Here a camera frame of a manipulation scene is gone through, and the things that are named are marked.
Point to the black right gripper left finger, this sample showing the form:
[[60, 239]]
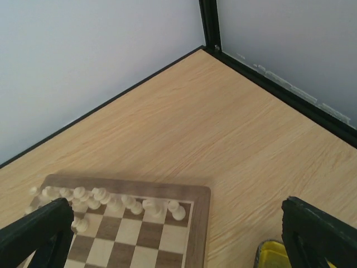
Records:
[[46, 232]]

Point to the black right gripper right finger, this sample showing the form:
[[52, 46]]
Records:
[[313, 238]]

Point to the wooden chess board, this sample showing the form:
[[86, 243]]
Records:
[[107, 234]]

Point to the white chess bishop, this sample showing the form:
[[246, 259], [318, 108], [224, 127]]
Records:
[[132, 204]]

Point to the white chess knight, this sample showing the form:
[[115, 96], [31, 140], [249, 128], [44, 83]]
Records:
[[155, 208]]

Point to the yellow tin tray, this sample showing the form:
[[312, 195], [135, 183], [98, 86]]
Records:
[[271, 253]]

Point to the black enclosure frame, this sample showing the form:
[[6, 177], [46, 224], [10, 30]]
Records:
[[63, 60]]

